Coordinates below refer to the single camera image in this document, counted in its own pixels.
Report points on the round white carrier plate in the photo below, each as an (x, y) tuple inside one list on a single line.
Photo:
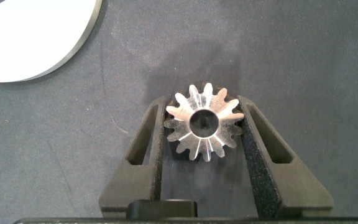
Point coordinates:
[(36, 37)]

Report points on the small steel planetary gear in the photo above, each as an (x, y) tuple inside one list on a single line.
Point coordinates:
[(182, 127)]

